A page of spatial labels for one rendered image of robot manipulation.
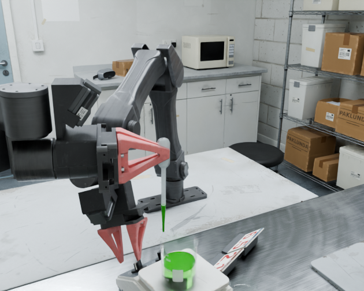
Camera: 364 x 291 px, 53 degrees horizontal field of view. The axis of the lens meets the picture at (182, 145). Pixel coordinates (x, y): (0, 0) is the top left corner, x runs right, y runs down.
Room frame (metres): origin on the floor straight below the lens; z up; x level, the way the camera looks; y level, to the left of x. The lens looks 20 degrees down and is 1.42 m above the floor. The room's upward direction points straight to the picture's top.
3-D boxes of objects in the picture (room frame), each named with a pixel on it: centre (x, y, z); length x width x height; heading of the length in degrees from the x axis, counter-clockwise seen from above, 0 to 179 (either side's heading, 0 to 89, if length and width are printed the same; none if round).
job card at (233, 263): (0.65, -0.08, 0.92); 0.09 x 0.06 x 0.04; 143
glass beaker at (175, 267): (0.51, 0.01, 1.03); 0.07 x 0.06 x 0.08; 39
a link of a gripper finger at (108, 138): (0.47, 0.06, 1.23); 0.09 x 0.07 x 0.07; 102
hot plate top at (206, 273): (0.52, 0.00, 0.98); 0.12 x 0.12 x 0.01; 37
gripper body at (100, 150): (0.47, 0.13, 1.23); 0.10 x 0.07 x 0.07; 12
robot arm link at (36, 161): (0.46, 0.19, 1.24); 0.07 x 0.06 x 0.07; 102
